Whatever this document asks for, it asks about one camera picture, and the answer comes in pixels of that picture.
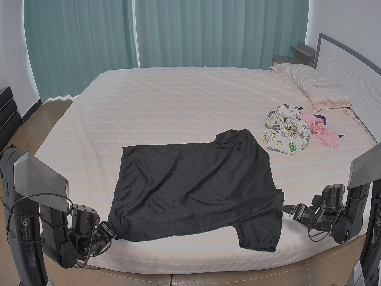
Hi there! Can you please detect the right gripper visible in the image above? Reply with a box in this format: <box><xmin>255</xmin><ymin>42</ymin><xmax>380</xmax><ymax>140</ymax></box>
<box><xmin>278</xmin><ymin>203</ymin><xmax>317</xmax><ymax>229</ymax></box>

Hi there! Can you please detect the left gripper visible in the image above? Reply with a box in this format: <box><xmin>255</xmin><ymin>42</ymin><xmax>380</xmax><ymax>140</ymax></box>
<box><xmin>89</xmin><ymin>221</ymin><xmax>118</xmax><ymax>255</ymax></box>

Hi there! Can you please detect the black T-shirt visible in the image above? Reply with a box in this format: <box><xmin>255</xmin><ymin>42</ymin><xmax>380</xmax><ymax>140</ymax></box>
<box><xmin>108</xmin><ymin>129</ymin><xmax>285</xmax><ymax>252</ymax></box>

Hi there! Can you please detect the white printed pyjama top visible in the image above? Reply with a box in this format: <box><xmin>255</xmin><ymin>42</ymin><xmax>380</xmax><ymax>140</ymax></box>
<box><xmin>261</xmin><ymin>104</ymin><xmax>311</xmax><ymax>154</ymax></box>

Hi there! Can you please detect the pink garment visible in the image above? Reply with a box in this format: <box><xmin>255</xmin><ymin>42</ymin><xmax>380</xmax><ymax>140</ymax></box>
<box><xmin>299</xmin><ymin>109</ymin><xmax>341</xmax><ymax>149</ymax></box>

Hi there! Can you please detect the purple garment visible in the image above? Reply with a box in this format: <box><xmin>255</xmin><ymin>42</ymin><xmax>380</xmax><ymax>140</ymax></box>
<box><xmin>314</xmin><ymin>114</ymin><xmax>347</xmax><ymax>139</ymax></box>

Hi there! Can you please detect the pale pink pillow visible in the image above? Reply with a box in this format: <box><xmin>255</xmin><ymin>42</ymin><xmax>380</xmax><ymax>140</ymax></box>
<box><xmin>269</xmin><ymin>63</ymin><xmax>353</xmax><ymax>112</ymax></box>

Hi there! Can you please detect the grey bedside table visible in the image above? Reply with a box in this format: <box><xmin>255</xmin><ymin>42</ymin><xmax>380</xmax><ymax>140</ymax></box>
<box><xmin>273</xmin><ymin>41</ymin><xmax>316</xmax><ymax>69</ymax></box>

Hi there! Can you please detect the bed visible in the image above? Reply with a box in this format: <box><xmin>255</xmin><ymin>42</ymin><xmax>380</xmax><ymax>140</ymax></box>
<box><xmin>37</xmin><ymin>33</ymin><xmax>381</xmax><ymax>279</ymax></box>

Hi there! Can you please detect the black chest of drawers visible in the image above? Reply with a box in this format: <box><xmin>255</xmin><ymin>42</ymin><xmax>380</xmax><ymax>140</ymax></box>
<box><xmin>0</xmin><ymin>86</ymin><xmax>24</xmax><ymax>151</ymax></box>

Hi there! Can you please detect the blue-green curtain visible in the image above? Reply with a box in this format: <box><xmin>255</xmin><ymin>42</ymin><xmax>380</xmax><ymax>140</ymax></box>
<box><xmin>23</xmin><ymin>0</ymin><xmax>140</xmax><ymax>103</ymax></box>
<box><xmin>132</xmin><ymin>0</ymin><xmax>311</xmax><ymax>71</ymax></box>

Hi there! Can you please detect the black cable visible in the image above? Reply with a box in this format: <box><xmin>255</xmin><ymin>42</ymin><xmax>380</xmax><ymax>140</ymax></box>
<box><xmin>74</xmin><ymin>239</ymin><xmax>115</xmax><ymax>269</ymax></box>
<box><xmin>308</xmin><ymin>227</ymin><xmax>332</xmax><ymax>244</ymax></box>
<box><xmin>6</xmin><ymin>193</ymin><xmax>75</xmax><ymax>221</ymax></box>

